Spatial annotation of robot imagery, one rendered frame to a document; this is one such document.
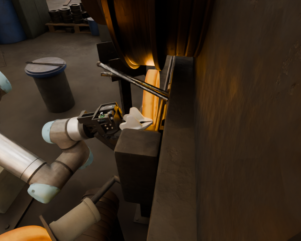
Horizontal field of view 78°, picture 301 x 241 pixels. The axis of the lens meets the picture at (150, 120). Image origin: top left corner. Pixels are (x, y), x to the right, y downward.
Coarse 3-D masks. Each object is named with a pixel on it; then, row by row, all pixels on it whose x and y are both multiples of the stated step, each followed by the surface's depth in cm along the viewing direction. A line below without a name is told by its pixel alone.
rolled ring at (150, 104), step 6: (150, 72) 56; (156, 72) 56; (150, 78) 54; (156, 78) 54; (150, 84) 53; (156, 84) 56; (144, 90) 53; (144, 96) 53; (150, 96) 52; (156, 96) 67; (144, 102) 53; (150, 102) 53; (156, 102) 67; (144, 108) 54; (150, 108) 53; (156, 108) 67; (144, 114) 55; (150, 114) 54; (156, 114) 67
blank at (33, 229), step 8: (8, 232) 30; (16, 232) 30; (24, 232) 31; (32, 232) 32; (40, 232) 33; (0, 240) 29; (8, 240) 29; (16, 240) 29; (24, 240) 30; (32, 240) 31; (40, 240) 32; (48, 240) 34
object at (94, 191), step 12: (96, 192) 60; (108, 192) 61; (96, 204) 57; (108, 204) 58; (108, 216) 57; (96, 228) 53; (108, 228) 55; (120, 228) 76; (84, 240) 50; (96, 240) 51; (108, 240) 57; (120, 240) 78
